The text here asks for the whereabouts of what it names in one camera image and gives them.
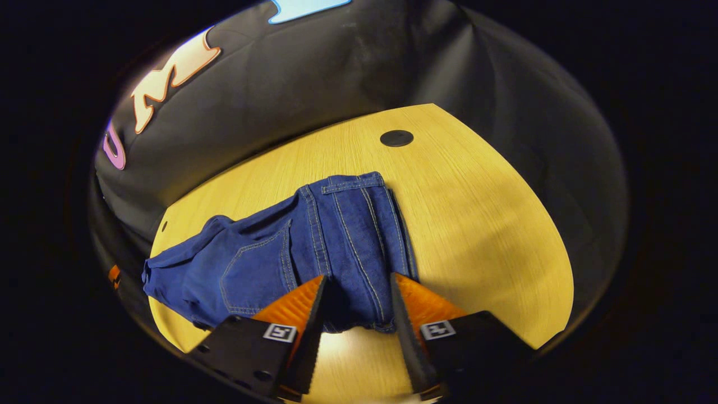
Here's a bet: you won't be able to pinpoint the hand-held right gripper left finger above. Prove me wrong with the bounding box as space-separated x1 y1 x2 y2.
187 274 329 402

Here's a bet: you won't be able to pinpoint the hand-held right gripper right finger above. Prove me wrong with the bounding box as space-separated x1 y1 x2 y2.
390 273 535 401

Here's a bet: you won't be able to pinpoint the blue denim jeans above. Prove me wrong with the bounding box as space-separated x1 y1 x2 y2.
141 171 420 335

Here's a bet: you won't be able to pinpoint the black backdrop cloth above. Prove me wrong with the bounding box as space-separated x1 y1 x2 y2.
90 0 629 348

